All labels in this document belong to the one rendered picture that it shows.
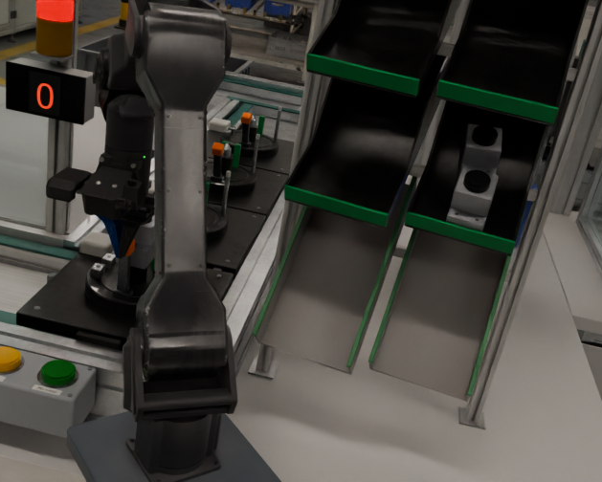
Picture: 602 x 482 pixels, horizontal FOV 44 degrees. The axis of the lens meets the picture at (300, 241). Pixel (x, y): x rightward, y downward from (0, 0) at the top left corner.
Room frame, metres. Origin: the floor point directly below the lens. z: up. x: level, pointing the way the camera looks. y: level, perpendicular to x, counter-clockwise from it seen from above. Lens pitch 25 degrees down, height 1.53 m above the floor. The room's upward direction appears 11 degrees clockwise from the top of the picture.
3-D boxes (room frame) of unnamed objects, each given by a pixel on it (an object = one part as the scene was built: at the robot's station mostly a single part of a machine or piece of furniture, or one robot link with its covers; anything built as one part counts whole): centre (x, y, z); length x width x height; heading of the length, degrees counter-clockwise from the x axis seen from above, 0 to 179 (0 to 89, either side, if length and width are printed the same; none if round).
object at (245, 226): (1.19, 0.20, 1.01); 0.24 x 0.24 x 0.13; 85
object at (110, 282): (0.94, 0.22, 0.98); 0.14 x 0.14 x 0.02
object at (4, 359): (0.73, 0.33, 0.96); 0.04 x 0.04 x 0.02
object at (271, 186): (1.44, 0.18, 1.01); 0.24 x 0.24 x 0.13; 85
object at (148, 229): (0.95, 0.22, 1.06); 0.08 x 0.04 x 0.07; 176
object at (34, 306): (0.94, 0.22, 0.96); 0.24 x 0.24 x 0.02; 85
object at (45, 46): (1.07, 0.40, 1.28); 0.05 x 0.05 x 0.05
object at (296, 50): (6.35, 0.25, 0.36); 0.60 x 0.40 x 0.15; 86
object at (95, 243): (1.05, 0.31, 0.97); 0.05 x 0.05 x 0.04; 85
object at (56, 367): (0.73, 0.26, 0.96); 0.04 x 0.04 x 0.02
